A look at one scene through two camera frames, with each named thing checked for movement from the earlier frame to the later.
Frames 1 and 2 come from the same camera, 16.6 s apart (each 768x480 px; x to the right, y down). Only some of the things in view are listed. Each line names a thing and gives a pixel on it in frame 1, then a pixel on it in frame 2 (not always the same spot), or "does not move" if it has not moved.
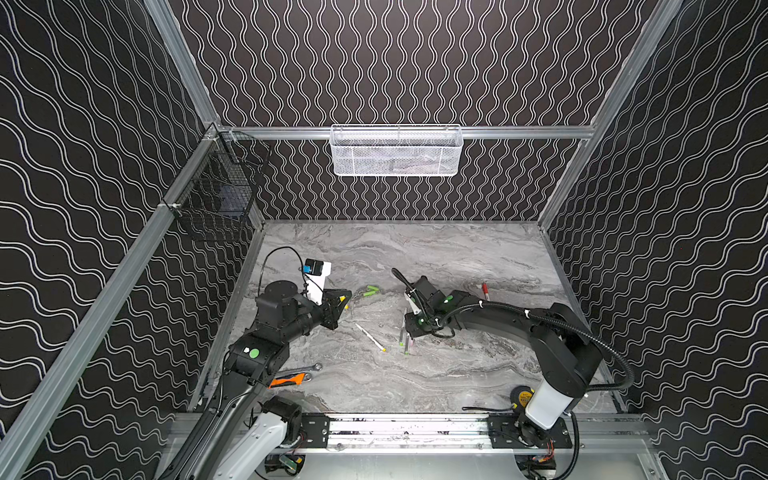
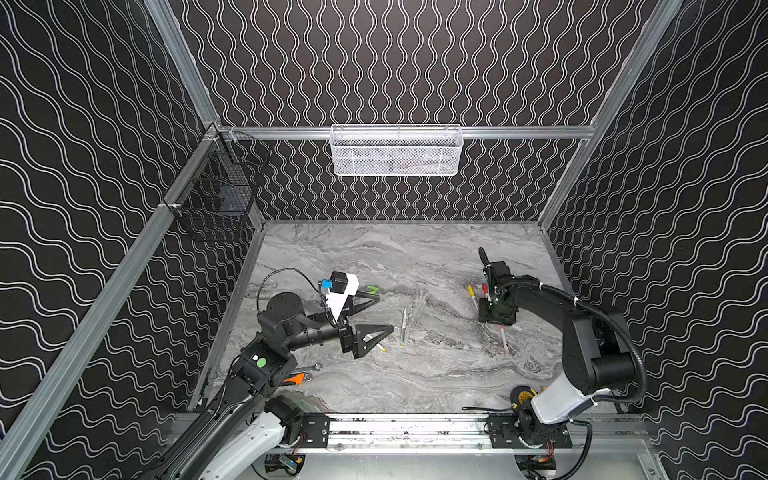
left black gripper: (334, 308) to (345, 330)
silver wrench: (317, 366) does not move
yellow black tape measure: (520, 396) does not move
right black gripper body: (417, 318) to (497, 312)
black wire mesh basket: (214, 195) does not move
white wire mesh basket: (396, 150) does not move
